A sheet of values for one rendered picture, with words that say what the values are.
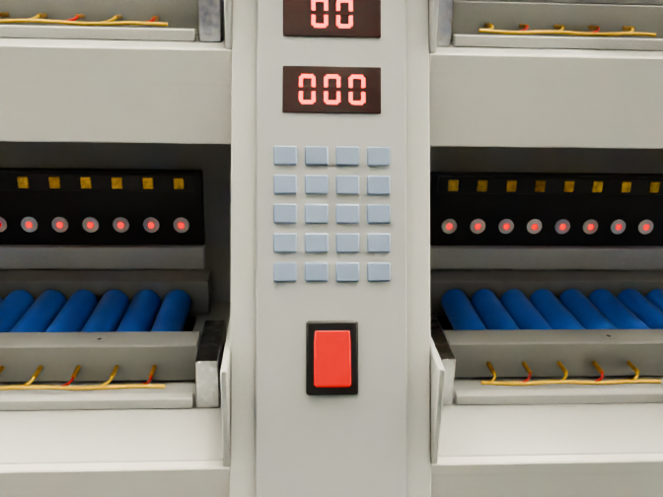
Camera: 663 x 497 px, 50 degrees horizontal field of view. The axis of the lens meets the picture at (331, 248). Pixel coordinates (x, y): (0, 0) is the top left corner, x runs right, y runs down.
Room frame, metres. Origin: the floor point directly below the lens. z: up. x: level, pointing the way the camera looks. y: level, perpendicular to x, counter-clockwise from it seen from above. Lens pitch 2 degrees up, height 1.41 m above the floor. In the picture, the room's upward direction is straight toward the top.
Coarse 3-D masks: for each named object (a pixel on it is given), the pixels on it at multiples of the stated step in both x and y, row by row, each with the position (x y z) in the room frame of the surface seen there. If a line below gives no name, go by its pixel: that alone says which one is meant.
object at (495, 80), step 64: (448, 0) 0.38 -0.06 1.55; (512, 0) 0.51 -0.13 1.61; (576, 0) 0.51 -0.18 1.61; (640, 0) 0.52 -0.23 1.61; (448, 64) 0.34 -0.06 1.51; (512, 64) 0.34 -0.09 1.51; (576, 64) 0.34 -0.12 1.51; (640, 64) 0.34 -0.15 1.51; (448, 128) 0.35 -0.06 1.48; (512, 128) 0.35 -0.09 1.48; (576, 128) 0.35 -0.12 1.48; (640, 128) 0.36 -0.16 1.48
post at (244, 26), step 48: (240, 0) 0.33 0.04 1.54; (240, 48) 0.33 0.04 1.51; (240, 96) 0.33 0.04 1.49; (240, 144) 0.33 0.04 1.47; (240, 192) 0.33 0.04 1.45; (240, 240) 0.33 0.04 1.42; (240, 288) 0.33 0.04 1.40; (240, 336) 0.33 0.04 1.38; (240, 384) 0.33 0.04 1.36; (240, 432) 0.33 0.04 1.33; (240, 480) 0.33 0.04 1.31
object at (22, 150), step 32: (0, 160) 0.52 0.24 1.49; (32, 160) 0.52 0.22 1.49; (64, 160) 0.52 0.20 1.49; (96, 160) 0.52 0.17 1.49; (128, 160) 0.52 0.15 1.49; (160, 160) 0.53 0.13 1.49; (192, 160) 0.53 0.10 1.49; (224, 160) 0.53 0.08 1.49; (448, 160) 0.54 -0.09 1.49; (480, 160) 0.54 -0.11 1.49; (512, 160) 0.54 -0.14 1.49; (544, 160) 0.54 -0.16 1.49; (576, 160) 0.55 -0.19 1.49; (608, 160) 0.55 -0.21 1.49; (640, 160) 0.55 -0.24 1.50; (224, 192) 0.53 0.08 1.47; (224, 224) 0.53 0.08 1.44; (224, 256) 0.53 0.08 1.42; (224, 288) 0.53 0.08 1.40
